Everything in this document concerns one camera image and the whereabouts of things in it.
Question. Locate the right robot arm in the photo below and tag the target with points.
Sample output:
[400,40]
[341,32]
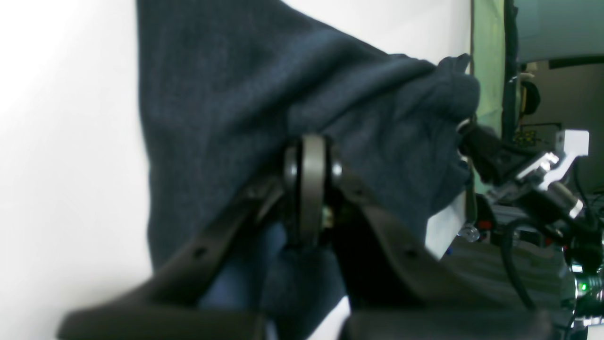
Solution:
[532,181]

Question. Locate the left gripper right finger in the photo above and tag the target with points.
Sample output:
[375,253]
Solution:
[397,290]

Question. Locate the dark long-sleeve T-shirt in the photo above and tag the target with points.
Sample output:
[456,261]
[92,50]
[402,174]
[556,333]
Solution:
[227,86]

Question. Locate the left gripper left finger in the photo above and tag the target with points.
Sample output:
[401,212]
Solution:
[212,288]

